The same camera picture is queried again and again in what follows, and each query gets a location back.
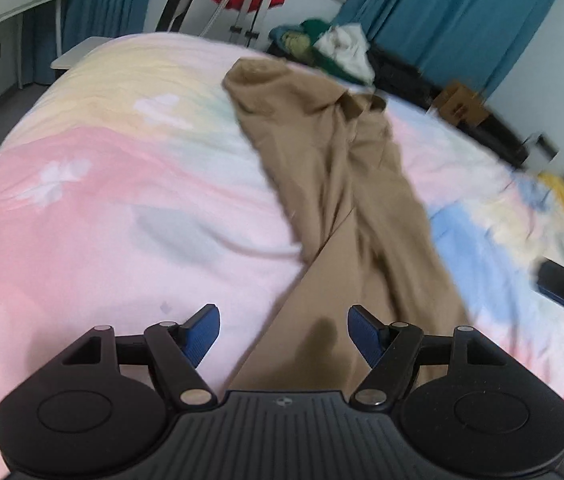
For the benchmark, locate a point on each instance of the tan t-shirt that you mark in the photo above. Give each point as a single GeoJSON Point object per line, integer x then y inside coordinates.
{"type": "Point", "coordinates": [364, 235]}

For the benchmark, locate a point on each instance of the brown paper bag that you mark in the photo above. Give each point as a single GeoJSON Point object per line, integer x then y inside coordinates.
{"type": "Point", "coordinates": [458, 103]}

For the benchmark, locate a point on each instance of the blue curtain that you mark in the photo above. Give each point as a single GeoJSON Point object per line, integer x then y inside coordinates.
{"type": "Point", "coordinates": [80, 19]}
{"type": "Point", "coordinates": [476, 42]}

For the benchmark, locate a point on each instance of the pastel tie-dye bed cover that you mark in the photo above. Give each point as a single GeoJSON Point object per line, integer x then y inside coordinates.
{"type": "Point", "coordinates": [129, 195]}

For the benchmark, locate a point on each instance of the wall power outlet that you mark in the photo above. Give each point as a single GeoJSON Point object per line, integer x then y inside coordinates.
{"type": "Point", "coordinates": [546, 147]}

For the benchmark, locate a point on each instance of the black sofa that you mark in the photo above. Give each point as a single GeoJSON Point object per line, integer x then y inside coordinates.
{"type": "Point", "coordinates": [487, 124]}

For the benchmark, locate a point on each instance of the pile of mixed clothes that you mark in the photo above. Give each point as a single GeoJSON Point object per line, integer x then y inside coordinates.
{"type": "Point", "coordinates": [343, 51]}

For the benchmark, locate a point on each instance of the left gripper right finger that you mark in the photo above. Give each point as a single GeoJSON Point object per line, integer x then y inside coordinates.
{"type": "Point", "coordinates": [390, 351]}

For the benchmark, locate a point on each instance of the left blue curtain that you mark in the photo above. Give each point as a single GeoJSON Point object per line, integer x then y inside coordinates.
{"type": "Point", "coordinates": [80, 19]}

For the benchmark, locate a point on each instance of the white bench at bed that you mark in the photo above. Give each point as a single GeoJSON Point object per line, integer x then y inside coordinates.
{"type": "Point", "coordinates": [67, 60]}

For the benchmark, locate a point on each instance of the right blue curtain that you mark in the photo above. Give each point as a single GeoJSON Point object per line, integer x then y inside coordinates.
{"type": "Point", "coordinates": [476, 42]}

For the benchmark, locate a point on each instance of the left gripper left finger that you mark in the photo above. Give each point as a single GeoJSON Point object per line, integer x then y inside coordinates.
{"type": "Point", "coordinates": [176, 351]}

